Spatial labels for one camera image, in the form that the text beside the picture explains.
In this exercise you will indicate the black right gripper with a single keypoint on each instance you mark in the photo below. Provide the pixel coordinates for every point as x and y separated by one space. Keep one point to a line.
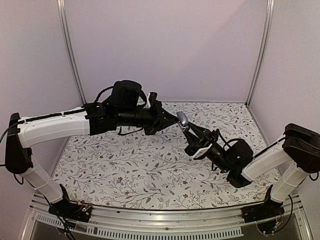
201 133

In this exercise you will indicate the aluminium front rail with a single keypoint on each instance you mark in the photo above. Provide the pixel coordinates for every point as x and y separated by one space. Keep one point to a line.
110 223

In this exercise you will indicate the right aluminium frame post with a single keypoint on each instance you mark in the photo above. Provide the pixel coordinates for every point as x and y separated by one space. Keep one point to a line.
270 4

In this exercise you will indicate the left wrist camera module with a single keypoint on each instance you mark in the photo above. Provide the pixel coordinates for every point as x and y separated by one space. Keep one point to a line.
151 97

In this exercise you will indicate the floral patterned table mat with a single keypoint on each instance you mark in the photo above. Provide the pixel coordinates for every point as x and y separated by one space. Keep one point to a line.
148 167

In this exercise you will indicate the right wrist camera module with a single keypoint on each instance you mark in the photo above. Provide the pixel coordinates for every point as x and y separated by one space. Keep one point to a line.
197 152

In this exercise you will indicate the left aluminium frame post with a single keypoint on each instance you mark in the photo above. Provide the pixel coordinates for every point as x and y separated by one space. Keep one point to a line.
61 7

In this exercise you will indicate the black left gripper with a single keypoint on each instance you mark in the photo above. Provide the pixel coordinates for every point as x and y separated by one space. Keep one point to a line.
160 121

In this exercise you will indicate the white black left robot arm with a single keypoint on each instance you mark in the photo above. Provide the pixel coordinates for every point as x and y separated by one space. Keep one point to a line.
126 106

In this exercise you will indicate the aluminium frame post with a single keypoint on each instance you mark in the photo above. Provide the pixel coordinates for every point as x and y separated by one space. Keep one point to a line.
270 4
61 7

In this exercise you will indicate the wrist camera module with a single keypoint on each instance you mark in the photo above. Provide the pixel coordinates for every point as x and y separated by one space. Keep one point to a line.
151 97
197 152

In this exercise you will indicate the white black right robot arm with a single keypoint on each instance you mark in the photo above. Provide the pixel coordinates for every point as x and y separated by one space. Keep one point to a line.
299 146

